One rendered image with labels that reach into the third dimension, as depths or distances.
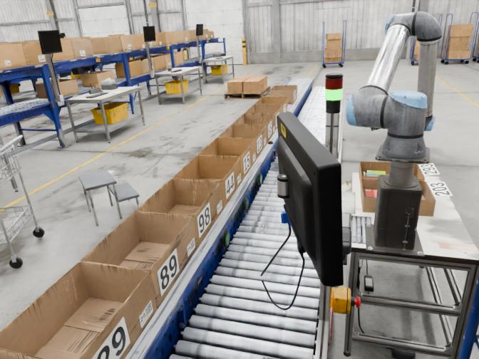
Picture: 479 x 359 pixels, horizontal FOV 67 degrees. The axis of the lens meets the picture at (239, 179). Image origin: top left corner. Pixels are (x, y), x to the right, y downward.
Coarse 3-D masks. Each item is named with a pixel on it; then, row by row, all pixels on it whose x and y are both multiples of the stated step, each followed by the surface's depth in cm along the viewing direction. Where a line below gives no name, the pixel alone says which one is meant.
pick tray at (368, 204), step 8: (368, 184) 236; (376, 184) 235; (424, 184) 227; (424, 192) 227; (368, 200) 211; (424, 200) 203; (432, 200) 202; (368, 208) 213; (424, 208) 205; (432, 208) 204; (432, 216) 206
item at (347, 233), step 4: (344, 228) 137; (348, 228) 136; (344, 232) 133; (348, 232) 133; (344, 236) 131; (348, 236) 131; (344, 240) 129; (348, 240) 129; (344, 244) 128; (348, 244) 128; (344, 248) 128; (348, 248) 128; (344, 252) 129; (348, 252) 129; (344, 256) 132; (344, 260) 134; (344, 264) 133
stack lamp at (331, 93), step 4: (328, 80) 106; (332, 80) 105; (336, 80) 105; (340, 80) 105; (328, 84) 106; (332, 84) 105; (336, 84) 105; (340, 84) 105; (328, 88) 106; (332, 88) 106; (336, 88) 105; (340, 88) 106; (328, 92) 107; (332, 92) 106; (336, 92) 106; (340, 92) 106; (328, 96) 107; (332, 96) 106; (336, 96) 106; (340, 96) 107
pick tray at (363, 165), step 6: (360, 162) 261; (366, 162) 263; (372, 162) 262; (378, 162) 261; (384, 162) 260; (360, 168) 253; (366, 168) 264; (372, 168) 263; (378, 168) 262; (384, 168) 261; (414, 168) 256; (360, 174) 250; (414, 174) 258; (420, 174) 243; (360, 180) 249; (360, 186) 247
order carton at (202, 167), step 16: (192, 160) 229; (208, 160) 236; (224, 160) 233; (240, 160) 229; (176, 176) 207; (192, 176) 230; (208, 176) 240; (224, 176) 237; (224, 192) 200; (224, 208) 202
